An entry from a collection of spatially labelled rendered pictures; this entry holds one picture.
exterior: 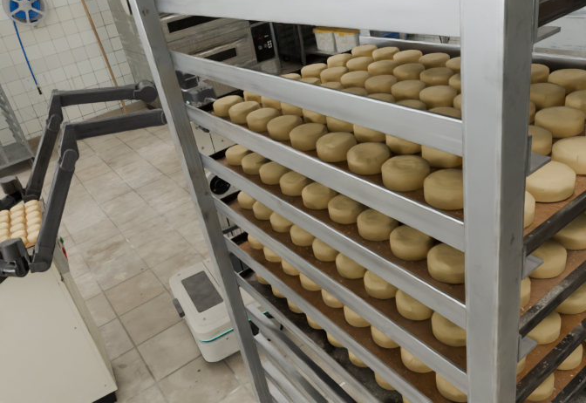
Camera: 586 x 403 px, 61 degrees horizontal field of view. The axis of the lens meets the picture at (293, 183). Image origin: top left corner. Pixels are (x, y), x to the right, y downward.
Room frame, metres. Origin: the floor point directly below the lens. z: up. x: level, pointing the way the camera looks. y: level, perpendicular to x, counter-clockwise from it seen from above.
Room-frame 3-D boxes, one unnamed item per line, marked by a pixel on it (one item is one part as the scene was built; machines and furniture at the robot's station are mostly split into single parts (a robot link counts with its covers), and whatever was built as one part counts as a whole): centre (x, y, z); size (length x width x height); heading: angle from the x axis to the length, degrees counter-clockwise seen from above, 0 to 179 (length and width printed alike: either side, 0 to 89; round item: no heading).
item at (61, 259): (1.76, 0.99, 0.77); 0.24 x 0.04 x 0.14; 24
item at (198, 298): (2.02, 0.36, 0.24); 0.68 x 0.53 x 0.41; 113
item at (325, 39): (6.32, -0.90, 0.36); 0.47 x 0.39 x 0.26; 118
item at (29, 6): (5.64, 2.35, 1.10); 0.41 x 0.17 x 1.10; 120
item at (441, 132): (0.57, -0.01, 1.59); 0.64 x 0.03 x 0.03; 30
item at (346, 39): (5.97, -1.10, 0.36); 0.47 x 0.38 x 0.26; 120
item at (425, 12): (0.57, -0.01, 1.68); 0.64 x 0.03 x 0.03; 30
